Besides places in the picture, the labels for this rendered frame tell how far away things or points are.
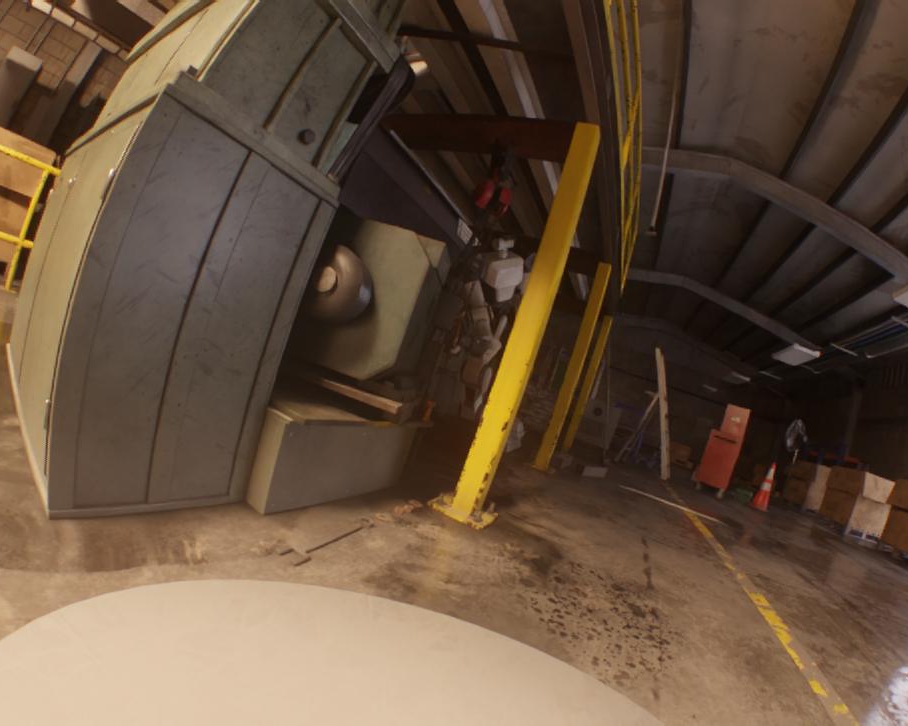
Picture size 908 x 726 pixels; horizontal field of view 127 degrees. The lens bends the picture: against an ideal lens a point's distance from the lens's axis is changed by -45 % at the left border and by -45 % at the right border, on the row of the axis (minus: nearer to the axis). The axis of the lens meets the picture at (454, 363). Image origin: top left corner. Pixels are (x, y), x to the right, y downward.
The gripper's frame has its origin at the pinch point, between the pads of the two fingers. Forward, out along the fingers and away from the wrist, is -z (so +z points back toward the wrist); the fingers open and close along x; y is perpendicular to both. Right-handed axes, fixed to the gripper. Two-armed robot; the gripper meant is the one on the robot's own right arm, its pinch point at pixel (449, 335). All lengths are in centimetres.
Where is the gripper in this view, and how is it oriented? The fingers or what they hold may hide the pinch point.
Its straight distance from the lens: 194.9
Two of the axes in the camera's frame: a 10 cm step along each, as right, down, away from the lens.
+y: 3.3, -9.4, 0.1
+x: -4.0, -1.3, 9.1
